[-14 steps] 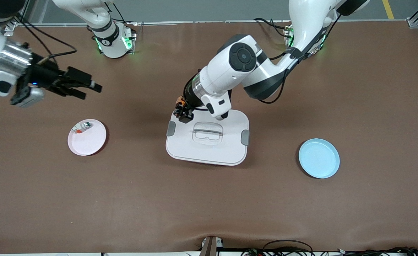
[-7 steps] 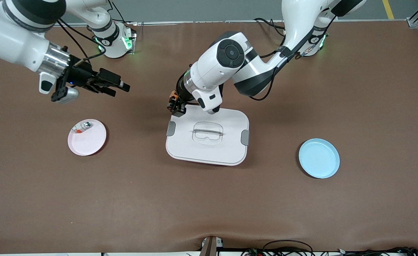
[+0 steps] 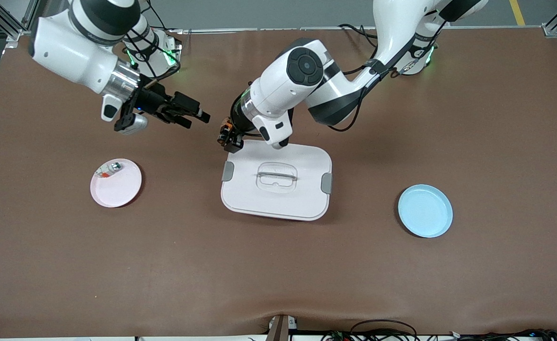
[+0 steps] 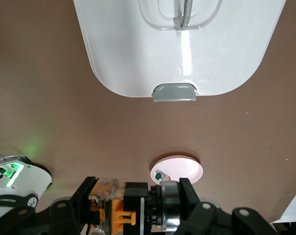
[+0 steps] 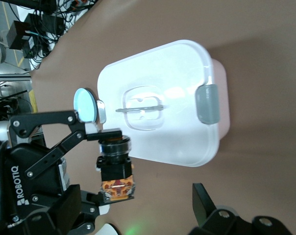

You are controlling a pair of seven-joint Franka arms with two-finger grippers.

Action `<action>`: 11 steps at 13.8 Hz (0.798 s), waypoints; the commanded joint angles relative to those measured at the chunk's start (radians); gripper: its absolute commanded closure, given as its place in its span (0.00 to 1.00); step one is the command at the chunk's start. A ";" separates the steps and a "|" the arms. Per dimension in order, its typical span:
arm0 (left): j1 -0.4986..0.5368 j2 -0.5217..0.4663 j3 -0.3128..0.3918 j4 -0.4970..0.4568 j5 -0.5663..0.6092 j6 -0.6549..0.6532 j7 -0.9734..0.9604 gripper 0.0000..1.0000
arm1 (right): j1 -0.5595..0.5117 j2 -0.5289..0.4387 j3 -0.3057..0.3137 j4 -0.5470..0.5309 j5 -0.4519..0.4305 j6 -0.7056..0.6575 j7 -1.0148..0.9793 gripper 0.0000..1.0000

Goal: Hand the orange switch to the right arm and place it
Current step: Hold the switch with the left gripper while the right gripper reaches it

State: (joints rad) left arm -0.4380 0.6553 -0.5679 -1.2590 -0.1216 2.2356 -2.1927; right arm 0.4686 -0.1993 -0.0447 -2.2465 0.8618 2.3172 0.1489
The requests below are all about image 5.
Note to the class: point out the black electronics box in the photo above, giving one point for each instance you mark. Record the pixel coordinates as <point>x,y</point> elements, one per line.
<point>18,36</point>

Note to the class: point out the black power adapter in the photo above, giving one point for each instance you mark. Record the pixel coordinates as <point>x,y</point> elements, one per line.
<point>47,22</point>

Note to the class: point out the aluminium frame profile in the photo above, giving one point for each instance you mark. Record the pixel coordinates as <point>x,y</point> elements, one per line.
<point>10,78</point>

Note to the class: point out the blue round plate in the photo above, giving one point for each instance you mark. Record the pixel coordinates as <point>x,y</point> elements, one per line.
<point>84,102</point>

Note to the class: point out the grey box clip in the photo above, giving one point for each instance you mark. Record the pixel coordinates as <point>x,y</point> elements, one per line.
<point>101,110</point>
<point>208,105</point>

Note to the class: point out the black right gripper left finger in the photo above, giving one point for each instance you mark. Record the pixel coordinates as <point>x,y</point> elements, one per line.
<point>67,210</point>

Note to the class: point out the white lidded storage box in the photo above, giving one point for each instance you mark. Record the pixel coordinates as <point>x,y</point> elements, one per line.
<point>175,73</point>

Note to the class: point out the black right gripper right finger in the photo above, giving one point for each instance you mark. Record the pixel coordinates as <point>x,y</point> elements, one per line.
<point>206,215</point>

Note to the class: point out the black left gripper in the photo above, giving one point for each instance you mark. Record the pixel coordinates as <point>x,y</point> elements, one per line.
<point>35,171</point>

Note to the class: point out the brown table mat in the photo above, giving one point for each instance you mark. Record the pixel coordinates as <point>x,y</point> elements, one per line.
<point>162,24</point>

